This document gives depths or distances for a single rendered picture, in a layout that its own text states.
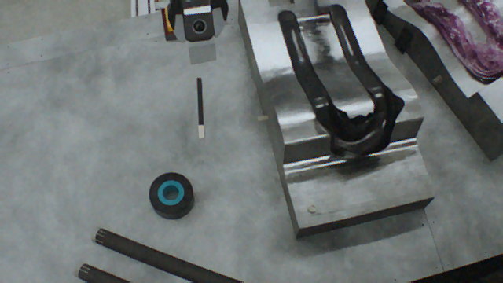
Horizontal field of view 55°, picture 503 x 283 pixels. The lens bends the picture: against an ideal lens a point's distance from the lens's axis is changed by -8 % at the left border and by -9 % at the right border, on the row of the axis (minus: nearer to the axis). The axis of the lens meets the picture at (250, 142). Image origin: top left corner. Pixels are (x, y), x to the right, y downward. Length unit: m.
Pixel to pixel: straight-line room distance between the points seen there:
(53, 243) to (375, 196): 0.59
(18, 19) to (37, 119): 1.37
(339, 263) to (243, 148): 0.28
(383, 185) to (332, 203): 0.10
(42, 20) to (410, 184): 1.84
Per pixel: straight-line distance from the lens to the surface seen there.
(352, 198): 0.92
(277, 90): 0.95
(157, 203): 0.94
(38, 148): 1.08
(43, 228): 1.02
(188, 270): 0.86
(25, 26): 2.41
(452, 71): 1.10
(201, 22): 0.80
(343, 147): 0.95
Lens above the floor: 1.71
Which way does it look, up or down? 64 degrees down
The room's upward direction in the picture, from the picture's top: 3 degrees clockwise
